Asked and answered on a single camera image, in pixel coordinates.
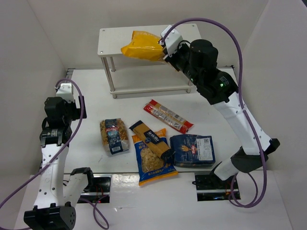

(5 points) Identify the yellow macaroni pasta bag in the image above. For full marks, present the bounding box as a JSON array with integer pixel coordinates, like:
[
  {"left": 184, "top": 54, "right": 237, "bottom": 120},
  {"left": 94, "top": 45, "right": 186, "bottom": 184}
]
[{"left": 120, "top": 31, "right": 165, "bottom": 62}]

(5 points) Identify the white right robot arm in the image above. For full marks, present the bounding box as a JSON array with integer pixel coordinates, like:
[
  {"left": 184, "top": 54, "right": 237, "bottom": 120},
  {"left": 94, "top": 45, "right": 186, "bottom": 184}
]
[{"left": 164, "top": 39, "right": 280, "bottom": 185}]

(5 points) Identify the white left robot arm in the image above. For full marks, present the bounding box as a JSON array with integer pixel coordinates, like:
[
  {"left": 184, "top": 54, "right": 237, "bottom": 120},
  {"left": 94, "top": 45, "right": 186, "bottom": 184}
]
[{"left": 24, "top": 96, "right": 93, "bottom": 230}]

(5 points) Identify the Agnesi fusilli pasta bag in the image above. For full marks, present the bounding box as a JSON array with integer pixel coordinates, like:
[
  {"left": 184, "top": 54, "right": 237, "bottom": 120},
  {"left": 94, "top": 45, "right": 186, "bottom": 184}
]
[{"left": 100, "top": 118, "right": 130, "bottom": 156}]

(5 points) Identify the red spaghetti pasta packet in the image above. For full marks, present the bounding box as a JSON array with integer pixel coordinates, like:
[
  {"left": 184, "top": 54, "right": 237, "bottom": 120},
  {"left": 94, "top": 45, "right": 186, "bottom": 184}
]
[{"left": 143, "top": 99, "right": 194, "bottom": 134}]

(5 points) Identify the white two-tier shelf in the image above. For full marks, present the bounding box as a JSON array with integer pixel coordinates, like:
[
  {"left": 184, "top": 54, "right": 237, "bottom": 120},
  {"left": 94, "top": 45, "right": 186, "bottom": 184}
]
[{"left": 97, "top": 25, "right": 193, "bottom": 98}]

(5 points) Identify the blue orange shell pasta bag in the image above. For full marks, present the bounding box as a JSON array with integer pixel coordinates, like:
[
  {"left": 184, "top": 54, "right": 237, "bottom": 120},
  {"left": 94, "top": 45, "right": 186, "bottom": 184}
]
[{"left": 132, "top": 135, "right": 178, "bottom": 186}]

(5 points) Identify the dark blue pasta box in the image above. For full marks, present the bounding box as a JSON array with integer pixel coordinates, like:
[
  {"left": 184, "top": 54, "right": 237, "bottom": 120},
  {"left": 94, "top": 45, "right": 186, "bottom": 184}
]
[{"left": 170, "top": 134, "right": 215, "bottom": 167}]

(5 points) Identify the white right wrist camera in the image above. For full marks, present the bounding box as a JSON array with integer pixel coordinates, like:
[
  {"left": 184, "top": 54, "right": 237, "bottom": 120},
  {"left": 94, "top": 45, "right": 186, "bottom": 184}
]
[{"left": 159, "top": 25, "right": 183, "bottom": 58}]

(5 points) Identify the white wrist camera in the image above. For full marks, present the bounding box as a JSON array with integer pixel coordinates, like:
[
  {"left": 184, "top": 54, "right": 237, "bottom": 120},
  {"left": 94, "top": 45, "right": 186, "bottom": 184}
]
[
  {"left": 56, "top": 83, "right": 74, "bottom": 103},
  {"left": 159, "top": 25, "right": 183, "bottom": 58}
]

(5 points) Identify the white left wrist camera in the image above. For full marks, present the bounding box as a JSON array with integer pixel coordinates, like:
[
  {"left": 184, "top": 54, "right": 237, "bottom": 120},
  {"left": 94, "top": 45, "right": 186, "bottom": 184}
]
[{"left": 56, "top": 83, "right": 74, "bottom": 103}]

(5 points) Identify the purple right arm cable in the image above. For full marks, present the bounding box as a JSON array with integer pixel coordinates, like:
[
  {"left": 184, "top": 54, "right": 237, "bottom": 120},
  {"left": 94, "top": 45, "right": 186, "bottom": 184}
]
[{"left": 160, "top": 18, "right": 269, "bottom": 208}]

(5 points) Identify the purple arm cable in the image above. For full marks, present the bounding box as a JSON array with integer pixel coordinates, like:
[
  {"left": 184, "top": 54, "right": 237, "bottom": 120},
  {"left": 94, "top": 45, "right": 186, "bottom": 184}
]
[
  {"left": 160, "top": 18, "right": 269, "bottom": 208},
  {"left": 0, "top": 79, "right": 110, "bottom": 230}
]

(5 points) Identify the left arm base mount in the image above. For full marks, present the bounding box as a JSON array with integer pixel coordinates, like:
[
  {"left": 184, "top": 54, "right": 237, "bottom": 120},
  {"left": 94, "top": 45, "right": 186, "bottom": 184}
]
[{"left": 81, "top": 173, "right": 111, "bottom": 204}]

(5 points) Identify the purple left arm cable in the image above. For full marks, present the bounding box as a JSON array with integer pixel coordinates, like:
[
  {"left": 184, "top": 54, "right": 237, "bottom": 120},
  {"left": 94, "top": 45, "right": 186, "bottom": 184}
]
[{"left": 0, "top": 79, "right": 110, "bottom": 230}]

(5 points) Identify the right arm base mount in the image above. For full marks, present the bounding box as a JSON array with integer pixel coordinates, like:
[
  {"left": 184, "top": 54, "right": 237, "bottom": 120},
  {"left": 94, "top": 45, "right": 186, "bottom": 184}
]
[{"left": 192, "top": 173, "right": 233, "bottom": 202}]

